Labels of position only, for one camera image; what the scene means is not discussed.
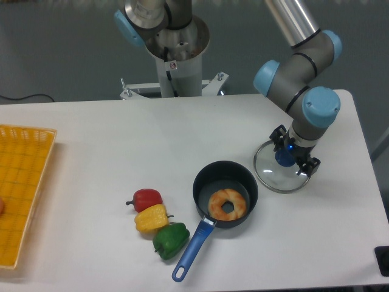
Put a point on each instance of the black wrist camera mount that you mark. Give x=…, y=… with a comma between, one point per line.
x=279, y=138

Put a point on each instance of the black saucepan blue handle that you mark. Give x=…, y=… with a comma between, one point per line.
x=212, y=178

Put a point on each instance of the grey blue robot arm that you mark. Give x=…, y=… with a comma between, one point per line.
x=285, y=84

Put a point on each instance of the grey table leg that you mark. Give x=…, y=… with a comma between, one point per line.
x=380, y=146

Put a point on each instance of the glass pot lid blue knob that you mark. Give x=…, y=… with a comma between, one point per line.
x=274, y=169

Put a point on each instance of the green toy bell pepper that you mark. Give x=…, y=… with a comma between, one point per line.
x=170, y=240

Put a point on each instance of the black device at table edge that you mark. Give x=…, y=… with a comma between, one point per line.
x=382, y=257

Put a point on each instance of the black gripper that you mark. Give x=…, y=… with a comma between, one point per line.
x=299, y=149

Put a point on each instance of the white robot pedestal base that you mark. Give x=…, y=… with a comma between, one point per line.
x=178, y=56

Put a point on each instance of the glazed toy donut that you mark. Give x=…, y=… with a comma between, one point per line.
x=227, y=205

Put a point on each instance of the yellow toy bell pepper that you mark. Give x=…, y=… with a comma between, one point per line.
x=152, y=219

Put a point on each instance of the yellow plastic basket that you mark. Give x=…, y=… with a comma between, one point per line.
x=25, y=153

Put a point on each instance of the red toy bell pepper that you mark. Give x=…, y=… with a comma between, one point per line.
x=145, y=198

